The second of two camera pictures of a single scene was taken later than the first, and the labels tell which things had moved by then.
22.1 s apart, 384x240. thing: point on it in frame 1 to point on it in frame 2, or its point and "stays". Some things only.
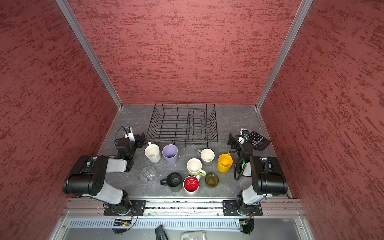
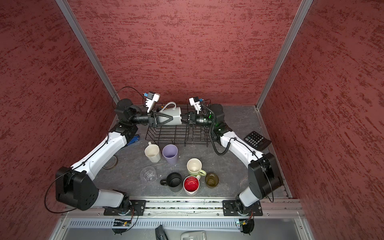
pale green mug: x=194 y=166 stays
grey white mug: x=207 y=155 to x=175 y=113
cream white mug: x=152 y=151 stays
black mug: x=174 y=181 stays
